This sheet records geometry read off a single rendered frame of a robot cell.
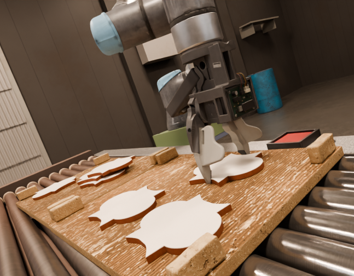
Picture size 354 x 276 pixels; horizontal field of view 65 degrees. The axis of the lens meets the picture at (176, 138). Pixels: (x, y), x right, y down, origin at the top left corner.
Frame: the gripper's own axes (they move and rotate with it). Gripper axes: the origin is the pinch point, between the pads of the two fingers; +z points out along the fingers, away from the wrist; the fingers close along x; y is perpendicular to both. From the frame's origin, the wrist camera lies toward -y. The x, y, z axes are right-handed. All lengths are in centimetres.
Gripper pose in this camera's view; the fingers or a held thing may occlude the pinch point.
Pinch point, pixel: (226, 166)
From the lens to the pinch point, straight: 50.1
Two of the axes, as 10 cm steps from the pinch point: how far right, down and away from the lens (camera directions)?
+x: 7.4, -3.3, 5.8
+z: 3.0, 9.4, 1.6
